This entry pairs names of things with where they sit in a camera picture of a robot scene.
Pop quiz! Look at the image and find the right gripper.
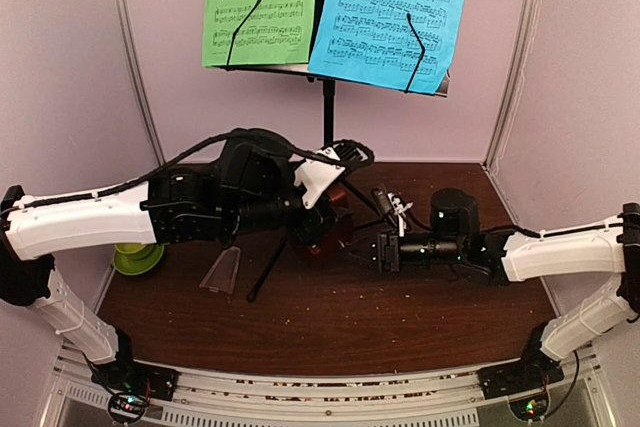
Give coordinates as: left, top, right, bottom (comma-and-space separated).
340, 229, 464, 276

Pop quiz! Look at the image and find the brown metronome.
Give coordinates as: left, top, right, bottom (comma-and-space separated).
288, 185, 355, 267

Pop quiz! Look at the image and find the clear metronome cover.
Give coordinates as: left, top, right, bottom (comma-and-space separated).
199, 247, 241, 295

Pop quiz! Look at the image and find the black music stand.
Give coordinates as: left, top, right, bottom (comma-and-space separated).
208, 0, 451, 304

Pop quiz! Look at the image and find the blue sheet music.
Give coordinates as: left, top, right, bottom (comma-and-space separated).
308, 0, 465, 95

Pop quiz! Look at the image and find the green sheet music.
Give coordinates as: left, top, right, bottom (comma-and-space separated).
201, 0, 315, 68

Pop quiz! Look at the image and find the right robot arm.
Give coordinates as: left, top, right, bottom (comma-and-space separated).
347, 188, 639, 389

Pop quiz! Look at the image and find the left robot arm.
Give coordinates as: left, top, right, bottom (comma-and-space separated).
1, 129, 345, 391

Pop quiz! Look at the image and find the green saucer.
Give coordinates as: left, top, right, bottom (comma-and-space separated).
112, 244, 165, 276

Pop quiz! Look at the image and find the green bowl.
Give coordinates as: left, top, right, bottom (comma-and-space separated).
115, 243, 153, 260

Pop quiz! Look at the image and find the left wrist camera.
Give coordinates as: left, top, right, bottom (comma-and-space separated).
294, 139, 375, 210

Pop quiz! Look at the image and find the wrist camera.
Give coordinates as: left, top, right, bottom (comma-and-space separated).
371, 184, 413, 237
294, 139, 375, 210

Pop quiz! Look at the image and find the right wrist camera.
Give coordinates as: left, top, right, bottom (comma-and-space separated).
371, 184, 413, 237

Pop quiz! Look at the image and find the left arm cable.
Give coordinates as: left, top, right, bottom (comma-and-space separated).
0, 127, 376, 213

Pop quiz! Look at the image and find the front aluminium rail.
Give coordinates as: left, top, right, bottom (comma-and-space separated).
49, 339, 609, 427

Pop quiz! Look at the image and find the right aluminium frame post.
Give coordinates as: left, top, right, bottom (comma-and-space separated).
484, 0, 541, 177

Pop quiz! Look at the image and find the aluminium frame post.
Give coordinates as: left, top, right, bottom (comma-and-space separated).
484, 0, 541, 177
114, 0, 166, 166

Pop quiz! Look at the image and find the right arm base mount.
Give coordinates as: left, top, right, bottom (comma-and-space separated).
478, 362, 564, 423

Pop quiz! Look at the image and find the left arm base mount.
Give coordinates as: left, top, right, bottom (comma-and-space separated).
88, 362, 179, 426

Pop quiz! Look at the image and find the left aluminium frame post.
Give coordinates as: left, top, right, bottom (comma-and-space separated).
114, 0, 166, 166

